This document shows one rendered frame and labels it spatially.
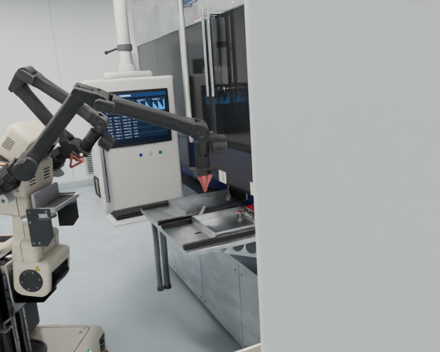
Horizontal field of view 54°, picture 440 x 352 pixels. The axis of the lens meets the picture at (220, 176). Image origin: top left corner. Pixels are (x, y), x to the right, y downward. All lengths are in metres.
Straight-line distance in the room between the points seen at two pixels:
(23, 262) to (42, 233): 0.18
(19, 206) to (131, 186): 0.78
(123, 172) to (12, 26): 4.79
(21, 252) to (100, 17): 5.54
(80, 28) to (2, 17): 1.05
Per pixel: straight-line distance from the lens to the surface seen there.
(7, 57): 7.01
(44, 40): 7.04
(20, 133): 1.88
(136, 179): 2.55
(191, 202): 2.27
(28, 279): 2.04
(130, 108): 1.59
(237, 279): 2.29
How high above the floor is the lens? 1.50
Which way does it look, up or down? 13 degrees down
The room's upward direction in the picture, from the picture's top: 4 degrees counter-clockwise
